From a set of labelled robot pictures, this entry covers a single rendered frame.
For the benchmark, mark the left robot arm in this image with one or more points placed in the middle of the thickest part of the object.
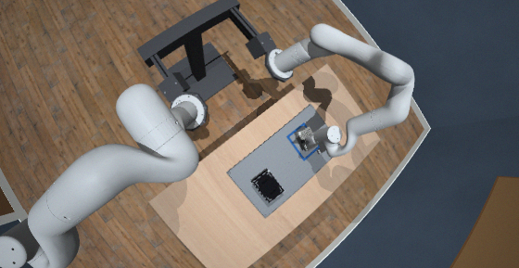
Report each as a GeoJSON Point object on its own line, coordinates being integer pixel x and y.
{"type": "Point", "coordinates": [383, 65]}

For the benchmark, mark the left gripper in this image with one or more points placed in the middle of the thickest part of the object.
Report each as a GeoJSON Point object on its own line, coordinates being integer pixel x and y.
{"type": "Point", "coordinates": [309, 139]}

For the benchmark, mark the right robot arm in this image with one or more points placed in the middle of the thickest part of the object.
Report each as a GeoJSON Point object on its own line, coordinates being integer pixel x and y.
{"type": "Point", "coordinates": [100, 174]}

